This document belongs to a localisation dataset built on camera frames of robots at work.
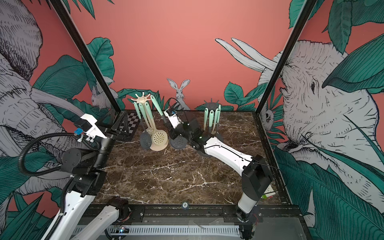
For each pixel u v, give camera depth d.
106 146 0.49
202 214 0.75
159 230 0.70
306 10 0.70
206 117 0.71
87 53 0.87
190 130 0.59
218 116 0.73
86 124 0.42
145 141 0.88
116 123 0.49
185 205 0.77
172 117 0.64
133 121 1.10
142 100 0.70
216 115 0.69
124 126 0.52
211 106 0.69
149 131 0.88
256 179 0.44
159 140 0.89
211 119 0.69
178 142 0.78
